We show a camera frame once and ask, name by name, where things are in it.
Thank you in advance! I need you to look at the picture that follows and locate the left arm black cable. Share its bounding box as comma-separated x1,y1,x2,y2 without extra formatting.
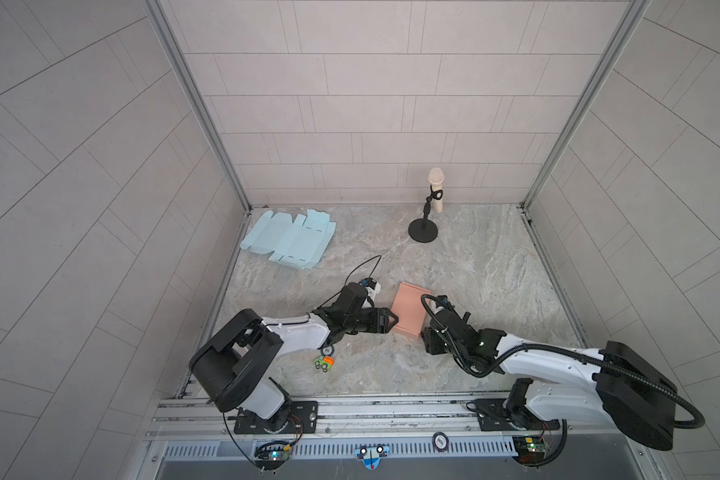
317,254,384,310

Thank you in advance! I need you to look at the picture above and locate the aluminium corner post left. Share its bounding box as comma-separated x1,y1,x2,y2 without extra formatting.
144,0,252,215

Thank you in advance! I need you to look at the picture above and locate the small colourful toy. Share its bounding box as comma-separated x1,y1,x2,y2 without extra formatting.
314,355,335,372

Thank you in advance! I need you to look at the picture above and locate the black corrugated cable conduit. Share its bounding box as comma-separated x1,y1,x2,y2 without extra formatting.
419,293,706,430

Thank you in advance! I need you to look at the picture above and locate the blue sticker marker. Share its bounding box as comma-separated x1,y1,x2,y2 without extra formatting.
355,445,390,471

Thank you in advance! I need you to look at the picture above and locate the round black white badge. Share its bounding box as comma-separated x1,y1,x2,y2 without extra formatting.
432,432,450,453

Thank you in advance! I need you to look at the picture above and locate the green circuit board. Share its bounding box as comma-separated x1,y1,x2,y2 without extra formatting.
512,436,549,465
254,441,294,471

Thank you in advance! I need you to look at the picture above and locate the light blue flat cardboard box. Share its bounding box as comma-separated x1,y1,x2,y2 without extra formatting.
240,209,336,270

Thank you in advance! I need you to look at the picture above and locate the pink paper box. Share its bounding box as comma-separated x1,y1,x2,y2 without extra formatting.
391,282,430,338

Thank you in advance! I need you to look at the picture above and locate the left green circuit board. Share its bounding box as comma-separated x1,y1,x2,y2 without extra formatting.
254,441,294,471

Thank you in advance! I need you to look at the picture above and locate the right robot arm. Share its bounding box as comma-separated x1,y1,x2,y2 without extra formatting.
421,295,677,451

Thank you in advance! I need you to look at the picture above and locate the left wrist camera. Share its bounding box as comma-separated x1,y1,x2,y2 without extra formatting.
359,277,381,308

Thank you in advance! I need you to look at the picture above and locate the beige microphone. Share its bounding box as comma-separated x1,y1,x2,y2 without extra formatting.
428,167,445,213

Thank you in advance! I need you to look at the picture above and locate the aluminium corner post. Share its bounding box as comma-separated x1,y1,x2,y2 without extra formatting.
144,0,252,215
520,0,651,218

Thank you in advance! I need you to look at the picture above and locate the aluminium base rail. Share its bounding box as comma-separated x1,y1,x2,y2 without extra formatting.
129,392,657,478

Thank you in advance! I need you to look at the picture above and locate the aluminium corner post right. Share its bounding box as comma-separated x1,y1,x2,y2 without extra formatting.
520,0,651,218

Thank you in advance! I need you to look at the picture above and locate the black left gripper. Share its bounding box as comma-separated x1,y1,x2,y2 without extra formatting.
340,308,399,335

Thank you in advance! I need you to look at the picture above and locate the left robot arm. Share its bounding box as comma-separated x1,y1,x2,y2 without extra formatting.
189,278,399,430

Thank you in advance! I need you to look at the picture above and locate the right green circuit board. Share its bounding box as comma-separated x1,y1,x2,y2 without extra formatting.
512,436,549,465

